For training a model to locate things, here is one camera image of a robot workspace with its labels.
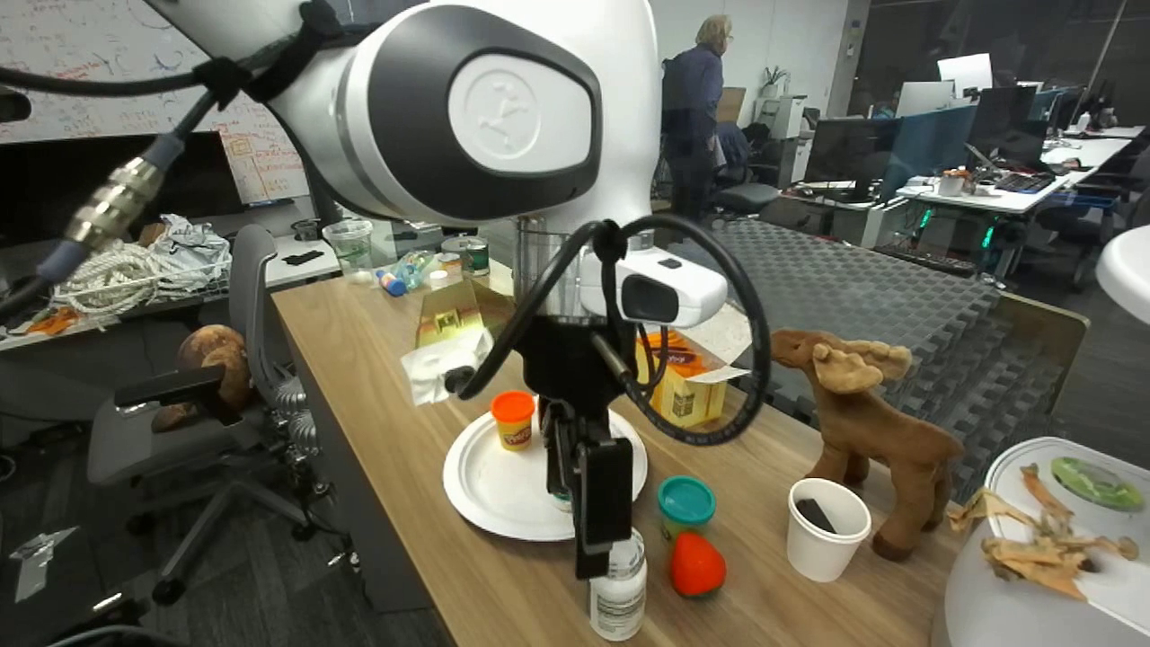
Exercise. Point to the small blue object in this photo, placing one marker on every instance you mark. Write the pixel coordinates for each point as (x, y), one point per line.
(396, 283)

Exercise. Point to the tub with teal lid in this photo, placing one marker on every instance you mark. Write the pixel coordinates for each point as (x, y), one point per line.
(687, 501)

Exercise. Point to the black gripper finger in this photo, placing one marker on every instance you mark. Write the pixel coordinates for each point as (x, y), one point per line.
(600, 505)
(557, 454)

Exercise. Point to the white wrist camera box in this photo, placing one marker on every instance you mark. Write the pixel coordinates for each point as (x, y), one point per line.
(668, 290)

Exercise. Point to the grey office chair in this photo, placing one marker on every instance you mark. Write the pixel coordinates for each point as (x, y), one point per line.
(254, 309)

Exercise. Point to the pile of wood pieces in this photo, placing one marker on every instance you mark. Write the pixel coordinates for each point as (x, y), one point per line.
(1028, 557)

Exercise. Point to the whiteboard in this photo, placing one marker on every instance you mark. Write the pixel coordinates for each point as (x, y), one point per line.
(118, 120)

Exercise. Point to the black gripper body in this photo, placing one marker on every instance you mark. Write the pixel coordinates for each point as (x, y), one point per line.
(581, 372)

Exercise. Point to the white paper cup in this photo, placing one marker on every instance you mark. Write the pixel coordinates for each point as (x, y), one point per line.
(824, 545)

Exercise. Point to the person in dark jacket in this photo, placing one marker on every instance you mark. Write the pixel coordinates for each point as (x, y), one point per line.
(695, 110)

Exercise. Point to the white round tub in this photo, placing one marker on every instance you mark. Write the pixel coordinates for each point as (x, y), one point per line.
(1017, 613)

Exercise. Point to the black computer monitor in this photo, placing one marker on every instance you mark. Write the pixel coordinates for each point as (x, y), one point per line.
(844, 147)

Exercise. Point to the green disc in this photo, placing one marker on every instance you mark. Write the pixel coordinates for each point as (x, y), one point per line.
(1096, 481)

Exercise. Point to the blue desk divider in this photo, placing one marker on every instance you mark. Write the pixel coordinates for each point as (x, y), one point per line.
(929, 146)

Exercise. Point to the dark tin can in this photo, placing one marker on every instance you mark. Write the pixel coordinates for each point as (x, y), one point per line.
(477, 251)

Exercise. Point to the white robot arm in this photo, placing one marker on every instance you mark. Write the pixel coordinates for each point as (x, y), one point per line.
(396, 110)

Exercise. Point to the white flat tray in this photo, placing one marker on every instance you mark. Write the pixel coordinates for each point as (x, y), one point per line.
(299, 260)

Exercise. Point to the clear plastic container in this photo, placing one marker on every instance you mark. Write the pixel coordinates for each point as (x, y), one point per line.
(352, 237)

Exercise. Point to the brown moose plush toy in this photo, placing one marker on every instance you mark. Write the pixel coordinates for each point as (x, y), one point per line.
(886, 442)

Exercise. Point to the yellow tub with orange lid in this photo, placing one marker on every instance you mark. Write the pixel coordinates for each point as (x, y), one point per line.
(513, 413)

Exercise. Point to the red round object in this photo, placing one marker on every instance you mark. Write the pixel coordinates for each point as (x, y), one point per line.
(695, 565)

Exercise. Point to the open yellow cardboard box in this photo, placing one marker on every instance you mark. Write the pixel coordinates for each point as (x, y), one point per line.
(695, 389)

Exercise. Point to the white round table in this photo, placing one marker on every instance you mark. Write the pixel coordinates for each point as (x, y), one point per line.
(1132, 269)

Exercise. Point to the white office desk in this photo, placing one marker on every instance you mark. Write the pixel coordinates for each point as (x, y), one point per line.
(1017, 190)

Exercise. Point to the large white pill bottle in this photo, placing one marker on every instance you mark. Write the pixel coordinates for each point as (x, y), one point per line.
(620, 606)

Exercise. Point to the yellowish plastic pouch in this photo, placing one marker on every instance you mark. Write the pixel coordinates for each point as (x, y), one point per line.
(449, 329)

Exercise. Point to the white paper plate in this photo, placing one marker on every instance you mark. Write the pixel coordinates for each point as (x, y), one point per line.
(503, 487)

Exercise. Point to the white paper scrap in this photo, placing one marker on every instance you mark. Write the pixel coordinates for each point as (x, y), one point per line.
(42, 557)

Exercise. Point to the grey foam floor mat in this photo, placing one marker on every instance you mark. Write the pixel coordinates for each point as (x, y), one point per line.
(840, 290)

